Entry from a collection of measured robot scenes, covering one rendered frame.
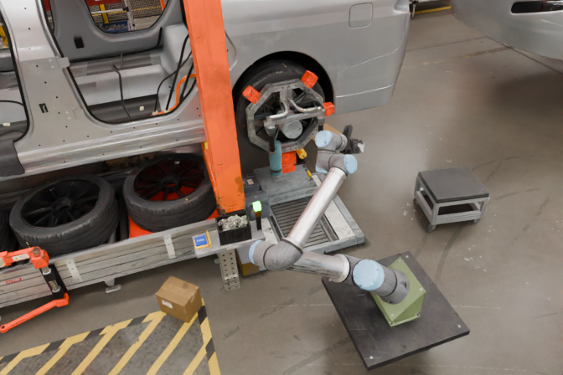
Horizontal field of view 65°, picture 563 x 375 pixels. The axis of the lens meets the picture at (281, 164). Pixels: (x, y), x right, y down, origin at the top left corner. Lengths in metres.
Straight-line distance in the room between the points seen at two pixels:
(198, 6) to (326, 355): 2.02
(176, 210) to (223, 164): 0.57
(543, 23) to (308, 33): 2.28
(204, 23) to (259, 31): 0.71
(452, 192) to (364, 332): 1.32
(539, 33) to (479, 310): 2.52
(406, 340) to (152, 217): 1.74
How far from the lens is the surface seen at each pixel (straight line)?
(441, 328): 2.65
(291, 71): 3.04
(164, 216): 3.05
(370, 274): 2.35
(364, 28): 3.16
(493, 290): 3.31
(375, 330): 2.57
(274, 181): 3.53
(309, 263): 2.24
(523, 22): 4.61
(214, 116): 2.44
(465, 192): 3.43
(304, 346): 2.84
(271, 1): 2.86
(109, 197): 3.25
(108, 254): 3.09
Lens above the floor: 2.43
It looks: 36 degrees down
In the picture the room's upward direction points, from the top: 3 degrees counter-clockwise
